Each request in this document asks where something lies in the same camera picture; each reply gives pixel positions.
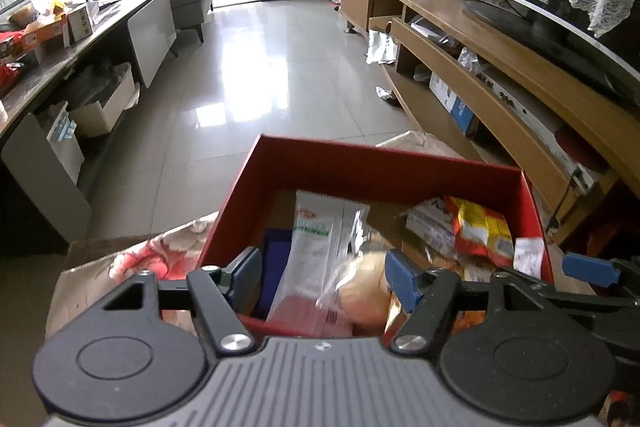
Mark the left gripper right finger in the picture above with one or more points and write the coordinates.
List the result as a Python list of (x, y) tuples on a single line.
[(428, 297)]

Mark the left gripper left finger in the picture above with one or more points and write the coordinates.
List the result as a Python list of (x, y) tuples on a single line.
[(219, 294)]

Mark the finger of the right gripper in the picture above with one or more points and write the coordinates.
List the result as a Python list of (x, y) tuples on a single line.
[(520, 292), (617, 273)]

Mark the white Kaprons packet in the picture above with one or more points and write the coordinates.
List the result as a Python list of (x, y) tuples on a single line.
[(432, 222)]

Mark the dark blue wafer packet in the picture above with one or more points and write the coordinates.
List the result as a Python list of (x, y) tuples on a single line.
[(275, 251)]

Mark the round bread bun packet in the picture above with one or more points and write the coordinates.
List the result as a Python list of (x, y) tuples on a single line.
[(355, 288)]

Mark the red yellow snack packet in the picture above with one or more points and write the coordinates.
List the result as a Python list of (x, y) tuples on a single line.
[(479, 231)]

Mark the long silver white packet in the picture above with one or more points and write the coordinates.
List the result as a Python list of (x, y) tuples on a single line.
[(325, 236)]

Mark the yellow waffle snack bag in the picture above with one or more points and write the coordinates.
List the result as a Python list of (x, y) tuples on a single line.
[(465, 276)]

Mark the red cardboard box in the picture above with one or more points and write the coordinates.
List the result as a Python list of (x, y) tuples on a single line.
[(389, 181)]

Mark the wooden TV cabinet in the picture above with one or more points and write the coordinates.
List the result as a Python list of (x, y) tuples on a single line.
[(580, 150)]

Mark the white storage box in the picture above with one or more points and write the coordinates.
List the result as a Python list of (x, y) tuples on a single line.
[(98, 96)]

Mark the dark long side table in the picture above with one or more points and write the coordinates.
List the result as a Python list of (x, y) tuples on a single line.
[(48, 171)]

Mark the flat screen television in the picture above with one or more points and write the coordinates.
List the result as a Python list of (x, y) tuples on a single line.
[(559, 32)]

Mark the white cabinet door panel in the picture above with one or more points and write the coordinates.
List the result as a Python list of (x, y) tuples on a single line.
[(152, 33)]

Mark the red plastic bag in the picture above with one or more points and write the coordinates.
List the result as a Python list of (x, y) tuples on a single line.
[(10, 69)]

